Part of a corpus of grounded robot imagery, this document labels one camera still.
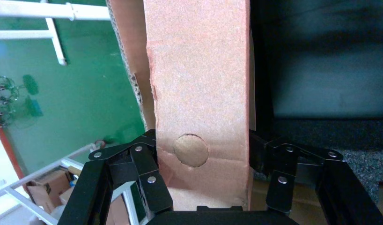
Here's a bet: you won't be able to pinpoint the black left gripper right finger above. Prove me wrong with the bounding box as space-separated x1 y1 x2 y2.
249 130 383 225

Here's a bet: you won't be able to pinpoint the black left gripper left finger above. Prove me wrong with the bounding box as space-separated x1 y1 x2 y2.
57 128 174 225

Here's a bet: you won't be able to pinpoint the small cardboard box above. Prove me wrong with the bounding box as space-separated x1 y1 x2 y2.
143 0 256 212

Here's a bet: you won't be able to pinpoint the printed cardboard carton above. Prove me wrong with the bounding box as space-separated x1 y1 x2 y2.
25 169 74 215

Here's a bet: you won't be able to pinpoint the large cardboard box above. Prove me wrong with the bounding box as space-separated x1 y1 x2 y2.
106 0 383 225

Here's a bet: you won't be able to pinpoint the black foam insert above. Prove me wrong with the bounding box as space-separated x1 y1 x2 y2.
250 0 383 203

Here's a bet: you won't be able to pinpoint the white pipe with joint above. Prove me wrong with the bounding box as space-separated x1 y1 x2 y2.
0 0 111 21

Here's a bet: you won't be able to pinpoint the white wheeled metal frame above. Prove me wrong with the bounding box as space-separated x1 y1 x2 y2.
0 140 107 225

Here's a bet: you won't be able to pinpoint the cable bundle with connectors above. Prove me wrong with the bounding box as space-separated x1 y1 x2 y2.
0 74 18 126

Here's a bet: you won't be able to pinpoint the white metal frame bars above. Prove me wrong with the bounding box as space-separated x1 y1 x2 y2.
0 18 68 67

